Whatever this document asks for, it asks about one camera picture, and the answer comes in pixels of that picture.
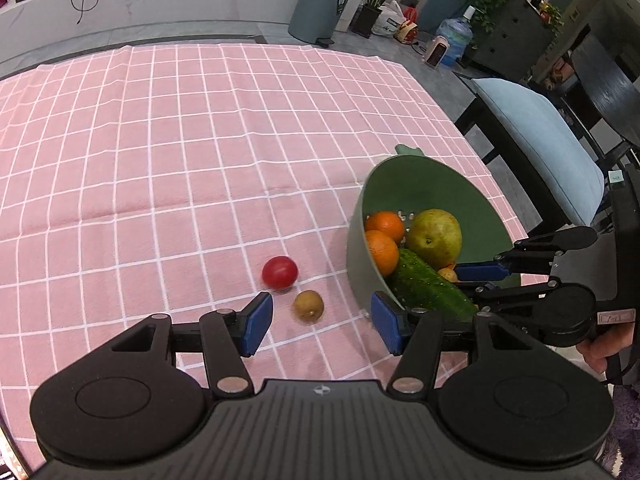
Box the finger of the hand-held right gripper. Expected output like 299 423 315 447
456 226 598 281
467 280 561 311

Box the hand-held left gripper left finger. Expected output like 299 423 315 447
111 291 274 400

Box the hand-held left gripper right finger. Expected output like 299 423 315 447
371 292 526 400

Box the green cucumber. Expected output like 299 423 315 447
389 249 479 323

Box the red tomato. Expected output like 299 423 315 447
262 256 299 290

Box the yellow-green pear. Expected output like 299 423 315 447
410 208 463 271

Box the orange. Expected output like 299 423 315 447
365 230 400 277
365 211 406 245

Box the green colander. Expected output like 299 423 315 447
346 144 516 321

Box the person's right hand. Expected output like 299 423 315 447
575 322 633 376

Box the light blue seat cushion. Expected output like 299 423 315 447
471 78 605 227

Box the chair with blue cushion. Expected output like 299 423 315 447
452 72 608 242

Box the purple patterned cloth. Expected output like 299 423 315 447
607 385 640 480

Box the black chair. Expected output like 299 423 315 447
557 35 640 173

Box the pink checked tablecloth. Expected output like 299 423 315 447
0 42 518 471

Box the small white heater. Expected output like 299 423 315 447
424 35 449 68

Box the dark green cabinet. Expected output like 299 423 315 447
469 0 564 82

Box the blue water bottle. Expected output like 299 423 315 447
435 5 474 67

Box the white plastic bag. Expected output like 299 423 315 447
372 0 407 37

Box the grey trash bin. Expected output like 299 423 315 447
288 0 355 49

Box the white television console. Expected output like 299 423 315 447
0 0 366 63

